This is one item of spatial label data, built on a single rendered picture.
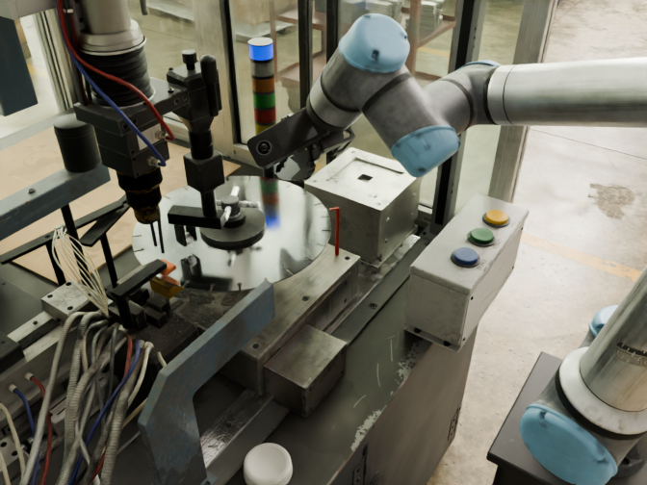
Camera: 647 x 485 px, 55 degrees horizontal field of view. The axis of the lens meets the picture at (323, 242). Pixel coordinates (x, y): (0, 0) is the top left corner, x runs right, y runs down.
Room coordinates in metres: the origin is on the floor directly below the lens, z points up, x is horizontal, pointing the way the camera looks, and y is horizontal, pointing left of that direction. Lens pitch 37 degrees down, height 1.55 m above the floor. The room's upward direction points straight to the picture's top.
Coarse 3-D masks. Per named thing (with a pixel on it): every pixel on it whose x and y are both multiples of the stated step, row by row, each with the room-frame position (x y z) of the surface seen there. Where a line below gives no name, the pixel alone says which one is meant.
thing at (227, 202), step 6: (234, 192) 0.88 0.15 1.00; (222, 198) 0.85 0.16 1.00; (228, 198) 0.85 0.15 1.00; (234, 198) 0.85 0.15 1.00; (222, 204) 0.84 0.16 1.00; (228, 204) 0.84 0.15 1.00; (234, 204) 0.84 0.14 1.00; (240, 204) 0.85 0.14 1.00; (246, 204) 0.84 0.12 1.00; (252, 204) 0.84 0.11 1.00; (258, 204) 0.84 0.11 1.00; (228, 210) 0.83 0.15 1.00; (234, 210) 0.84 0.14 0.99; (240, 210) 0.85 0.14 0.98; (228, 216) 0.82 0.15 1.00; (234, 216) 0.84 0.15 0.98
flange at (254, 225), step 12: (240, 216) 0.85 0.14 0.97; (252, 216) 0.87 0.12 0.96; (264, 216) 0.87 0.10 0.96; (204, 228) 0.83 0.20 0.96; (228, 228) 0.83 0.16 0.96; (240, 228) 0.83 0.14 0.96; (252, 228) 0.83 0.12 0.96; (264, 228) 0.84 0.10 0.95; (216, 240) 0.80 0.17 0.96; (228, 240) 0.80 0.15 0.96; (240, 240) 0.80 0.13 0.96; (252, 240) 0.81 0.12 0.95
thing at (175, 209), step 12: (204, 204) 0.77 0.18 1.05; (216, 204) 0.78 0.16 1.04; (168, 216) 0.78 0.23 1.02; (180, 216) 0.77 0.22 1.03; (192, 216) 0.77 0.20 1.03; (204, 216) 0.77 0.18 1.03; (216, 216) 0.77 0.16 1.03; (180, 228) 0.77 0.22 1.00; (192, 228) 0.79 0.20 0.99; (216, 228) 0.76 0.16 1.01; (180, 240) 0.77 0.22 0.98
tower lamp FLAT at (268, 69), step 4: (272, 60) 1.15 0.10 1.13; (252, 64) 1.14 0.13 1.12; (256, 64) 1.13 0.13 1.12; (260, 64) 1.13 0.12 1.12; (264, 64) 1.13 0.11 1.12; (268, 64) 1.14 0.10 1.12; (272, 64) 1.15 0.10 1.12; (252, 68) 1.14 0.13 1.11; (256, 68) 1.13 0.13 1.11; (260, 68) 1.13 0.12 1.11; (264, 68) 1.13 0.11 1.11; (268, 68) 1.14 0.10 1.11; (272, 68) 1.15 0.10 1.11; (252, 72) 1.14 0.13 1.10; (256, 72) 1.13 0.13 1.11; (260, 72) 1.13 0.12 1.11; (264, 72) 1.13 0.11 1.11; (268, 72) 1.14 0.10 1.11; (272, 72) 1.15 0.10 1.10; (256, 76) 1.13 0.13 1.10; (260, 76) 1.13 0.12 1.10; (264, 76) 1.13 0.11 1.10; (268, 76) 1.13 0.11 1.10
